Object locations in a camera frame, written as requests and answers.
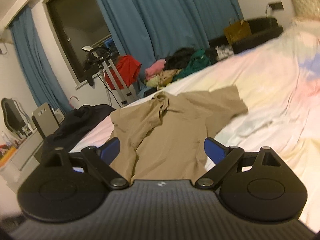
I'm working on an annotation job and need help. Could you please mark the beige printed t-shirt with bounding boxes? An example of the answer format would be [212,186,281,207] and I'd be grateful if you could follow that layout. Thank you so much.
[110,86,248,183]

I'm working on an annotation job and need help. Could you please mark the yellow beige clothes pile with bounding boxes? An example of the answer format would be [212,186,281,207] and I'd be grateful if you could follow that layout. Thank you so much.
[145,69,182,90]

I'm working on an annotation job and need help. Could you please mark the black clothes pile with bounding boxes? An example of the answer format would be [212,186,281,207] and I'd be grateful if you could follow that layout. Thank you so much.
[163,47,217,70]

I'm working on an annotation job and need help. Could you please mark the black garment on bed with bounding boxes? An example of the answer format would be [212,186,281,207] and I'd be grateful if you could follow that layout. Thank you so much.
[41,104,115,160]

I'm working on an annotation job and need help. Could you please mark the beige black chair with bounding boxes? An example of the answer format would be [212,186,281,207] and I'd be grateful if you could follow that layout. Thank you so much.
[31,103,60,139]

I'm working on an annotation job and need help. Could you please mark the silver tripod stand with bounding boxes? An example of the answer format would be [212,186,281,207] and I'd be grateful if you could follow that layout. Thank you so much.
[82,46,137,108]

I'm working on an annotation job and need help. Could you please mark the white dresser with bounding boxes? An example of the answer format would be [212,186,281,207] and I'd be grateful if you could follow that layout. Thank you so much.
[1,130,43,193]

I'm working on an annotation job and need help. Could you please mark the wavy black mirror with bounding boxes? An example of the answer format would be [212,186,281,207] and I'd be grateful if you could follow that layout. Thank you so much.
[1,98,26,138]

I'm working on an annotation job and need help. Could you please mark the orange box on dresser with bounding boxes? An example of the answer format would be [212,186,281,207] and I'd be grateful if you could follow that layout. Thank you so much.
[0,147,17,167]

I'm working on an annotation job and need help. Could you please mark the pastel tie-dye bed sheet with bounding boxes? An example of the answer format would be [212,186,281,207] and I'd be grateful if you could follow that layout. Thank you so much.
[67,17,320,227]

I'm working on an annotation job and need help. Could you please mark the left blue curtain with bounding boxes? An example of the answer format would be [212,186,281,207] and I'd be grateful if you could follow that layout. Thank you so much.
[9,5,72,114]

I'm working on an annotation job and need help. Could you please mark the blue curtain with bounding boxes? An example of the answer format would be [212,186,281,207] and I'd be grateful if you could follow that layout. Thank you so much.
[9,5,72,114]
[86,0,245,98]

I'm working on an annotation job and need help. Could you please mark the red garment on stand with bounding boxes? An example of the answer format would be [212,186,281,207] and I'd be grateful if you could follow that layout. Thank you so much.
[105,55,142,90]

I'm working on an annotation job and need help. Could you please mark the green garment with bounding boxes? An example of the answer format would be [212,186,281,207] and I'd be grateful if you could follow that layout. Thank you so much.
[172,49,211,82]

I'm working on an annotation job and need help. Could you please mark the black white patterned garment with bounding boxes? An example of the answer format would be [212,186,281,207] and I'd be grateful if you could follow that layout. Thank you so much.
[215,45,234,61]

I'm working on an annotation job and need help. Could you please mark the pink folded garment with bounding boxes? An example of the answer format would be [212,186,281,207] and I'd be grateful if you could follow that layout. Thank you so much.
[144,59,166,80]

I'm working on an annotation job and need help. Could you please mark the brown paper bag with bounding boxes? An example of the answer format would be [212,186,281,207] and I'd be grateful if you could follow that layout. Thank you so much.
[223,18,252,45]

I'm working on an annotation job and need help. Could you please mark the black armchair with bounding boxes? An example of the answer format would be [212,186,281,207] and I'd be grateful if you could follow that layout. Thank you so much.
[209,17,284,54]

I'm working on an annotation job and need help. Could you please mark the right blue curtain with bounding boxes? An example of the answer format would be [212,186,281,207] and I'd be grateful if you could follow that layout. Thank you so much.
[86,0,245,98]

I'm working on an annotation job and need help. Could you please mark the dark window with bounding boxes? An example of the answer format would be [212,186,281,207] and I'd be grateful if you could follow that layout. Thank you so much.
[46,0,110,83]

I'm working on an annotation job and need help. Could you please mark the pink umbrella handle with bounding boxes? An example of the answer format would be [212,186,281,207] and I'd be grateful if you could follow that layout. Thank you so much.
[68,96,79,109]

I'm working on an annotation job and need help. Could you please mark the wall power socket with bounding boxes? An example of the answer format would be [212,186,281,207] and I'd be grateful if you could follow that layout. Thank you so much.
[268,1,284,11]

